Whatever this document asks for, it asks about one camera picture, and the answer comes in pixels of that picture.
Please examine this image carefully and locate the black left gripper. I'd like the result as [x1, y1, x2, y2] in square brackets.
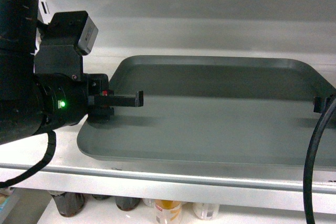
[37, 73, 144, 127]

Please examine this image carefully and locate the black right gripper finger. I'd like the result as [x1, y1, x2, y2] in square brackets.
[313, 97, 331, 113]

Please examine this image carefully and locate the grey silver tray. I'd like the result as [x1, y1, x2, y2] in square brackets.
[77, 56, 335, 166]

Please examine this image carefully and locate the white upper shelf board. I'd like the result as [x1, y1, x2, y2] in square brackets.
[0, 48, 336, 214]

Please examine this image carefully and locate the dark oolong tea bottle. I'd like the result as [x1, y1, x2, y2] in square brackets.
[115, 196, 141, 211]

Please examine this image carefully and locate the orange juice bottle right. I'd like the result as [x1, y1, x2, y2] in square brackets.
[193, 202, 220, 220]

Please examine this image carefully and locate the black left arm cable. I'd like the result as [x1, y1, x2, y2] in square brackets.
[0, 129, 57, 189]

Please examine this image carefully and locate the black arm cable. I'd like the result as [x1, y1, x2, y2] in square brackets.
[303, 100, 336, 224]
[0, 129, 57, 189]

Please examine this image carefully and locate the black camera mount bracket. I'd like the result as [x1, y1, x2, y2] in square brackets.
[34, 10, 89, 82]

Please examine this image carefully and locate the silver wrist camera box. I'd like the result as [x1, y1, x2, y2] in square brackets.
[75, 16, 99, 56]

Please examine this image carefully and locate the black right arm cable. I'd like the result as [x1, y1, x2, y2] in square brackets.
[303, 100, 336, 224]

